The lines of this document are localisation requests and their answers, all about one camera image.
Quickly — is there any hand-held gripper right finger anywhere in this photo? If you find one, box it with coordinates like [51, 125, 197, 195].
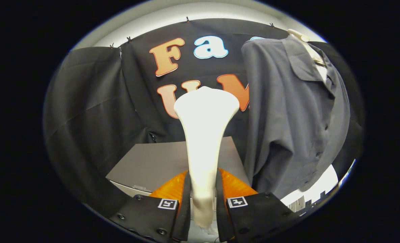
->
[215, 168, 301, 242]

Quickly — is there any white mannequin torso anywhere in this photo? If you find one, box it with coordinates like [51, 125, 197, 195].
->
[288, 29, 328, 81]

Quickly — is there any grey drawer cabinet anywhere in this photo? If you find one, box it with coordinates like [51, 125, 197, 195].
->
[106, 136, 251, 198]

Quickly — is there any black backdrop cloth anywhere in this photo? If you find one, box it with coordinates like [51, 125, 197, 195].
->
[44, 19, 366, 216]

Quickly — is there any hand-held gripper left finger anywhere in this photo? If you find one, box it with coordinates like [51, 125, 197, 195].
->
[109, 170, 191, 243]

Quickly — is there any white garment steamer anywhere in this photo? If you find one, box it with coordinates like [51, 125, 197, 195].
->
[174, 86, 240, 230]

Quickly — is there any row of black cloth clips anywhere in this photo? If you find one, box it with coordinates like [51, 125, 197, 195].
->
[110, 16, 275, 49]

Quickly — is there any grey button shirt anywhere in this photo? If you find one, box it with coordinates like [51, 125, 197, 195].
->
[241, 35, 351, 199]

